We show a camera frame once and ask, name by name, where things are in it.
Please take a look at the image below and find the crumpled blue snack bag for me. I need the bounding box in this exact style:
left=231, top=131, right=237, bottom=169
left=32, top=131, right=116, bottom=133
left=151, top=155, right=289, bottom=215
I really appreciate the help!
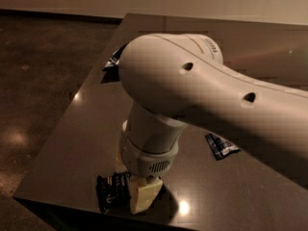
left=102, top=45, right=126, bottom=71

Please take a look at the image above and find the black chocolate rxbar wrapper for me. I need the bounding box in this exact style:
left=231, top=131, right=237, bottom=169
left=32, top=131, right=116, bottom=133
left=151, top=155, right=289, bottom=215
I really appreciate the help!
left=96, top=172, right=130, bottom=212

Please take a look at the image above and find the blue blueberry rxbar wrapper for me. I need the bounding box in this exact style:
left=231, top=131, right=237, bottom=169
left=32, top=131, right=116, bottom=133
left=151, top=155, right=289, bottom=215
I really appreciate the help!
left=205, top=133, right=241, bottom=161

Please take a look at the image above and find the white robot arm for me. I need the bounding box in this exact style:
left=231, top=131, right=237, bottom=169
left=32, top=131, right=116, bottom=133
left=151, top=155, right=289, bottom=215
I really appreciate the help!
left=116, top=34, right=308, bottom=214

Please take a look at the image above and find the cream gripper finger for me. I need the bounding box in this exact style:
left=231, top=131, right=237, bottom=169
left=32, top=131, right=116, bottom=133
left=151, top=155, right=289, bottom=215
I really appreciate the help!
left=129, top=176, right=163, bottom=215
left=115, top=153, right=128, bottom=173

